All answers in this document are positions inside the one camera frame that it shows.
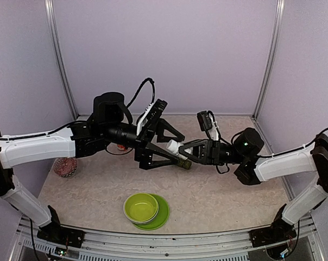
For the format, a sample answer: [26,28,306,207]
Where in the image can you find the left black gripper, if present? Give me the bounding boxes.
[103,118,186,170]

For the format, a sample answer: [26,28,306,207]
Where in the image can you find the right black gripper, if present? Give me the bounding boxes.
[175,138,246,165]

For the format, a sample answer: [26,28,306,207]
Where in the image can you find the small white pill bottle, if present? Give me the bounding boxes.
[166,139,188,160]

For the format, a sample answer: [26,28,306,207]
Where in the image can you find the red pill bottle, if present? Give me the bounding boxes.
[117,145,127,151]

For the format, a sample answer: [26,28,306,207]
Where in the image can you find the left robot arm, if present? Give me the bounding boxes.
[0,92,185,242]

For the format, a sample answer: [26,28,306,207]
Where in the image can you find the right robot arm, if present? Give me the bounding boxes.
[178,128,328,241]

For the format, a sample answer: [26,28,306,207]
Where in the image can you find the green bowl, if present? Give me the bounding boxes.
[123,193,159,225]

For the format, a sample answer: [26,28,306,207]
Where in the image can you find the green plate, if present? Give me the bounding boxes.
[133,194,170,231]

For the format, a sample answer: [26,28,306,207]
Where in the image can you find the right camera cable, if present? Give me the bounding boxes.
[212,111,243,146]

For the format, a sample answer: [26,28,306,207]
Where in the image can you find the camera cable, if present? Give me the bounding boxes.
[212,111,243,146]
[125,78,156,109]

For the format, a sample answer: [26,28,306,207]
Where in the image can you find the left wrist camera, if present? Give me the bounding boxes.
[136,99,167,136]

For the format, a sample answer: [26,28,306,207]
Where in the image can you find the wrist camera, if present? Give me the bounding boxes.
[136,99,167,136]
[197,110,220,141]

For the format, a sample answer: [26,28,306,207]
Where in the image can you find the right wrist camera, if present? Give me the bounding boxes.
[197,110,220,141]

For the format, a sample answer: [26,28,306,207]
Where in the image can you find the left camera cable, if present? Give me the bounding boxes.
[125,78,156,109]

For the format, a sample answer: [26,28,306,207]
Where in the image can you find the front aluminium rail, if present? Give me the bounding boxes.
[9,216,325,261]

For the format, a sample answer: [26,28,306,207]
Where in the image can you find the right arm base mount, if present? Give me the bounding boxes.
[249,204,297,247]

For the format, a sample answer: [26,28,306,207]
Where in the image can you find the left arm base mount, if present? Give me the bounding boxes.
[37,205,85,248]

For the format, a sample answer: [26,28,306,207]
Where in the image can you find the right aluminium frame post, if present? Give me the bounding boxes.
[253,0,285,121]

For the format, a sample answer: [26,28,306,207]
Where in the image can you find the aluminium frame post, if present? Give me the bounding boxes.
[45,0,79,120]
[253,0,285,121]

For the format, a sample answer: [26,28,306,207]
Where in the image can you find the left aluminium frame post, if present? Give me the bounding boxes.
[45,0,79,120]

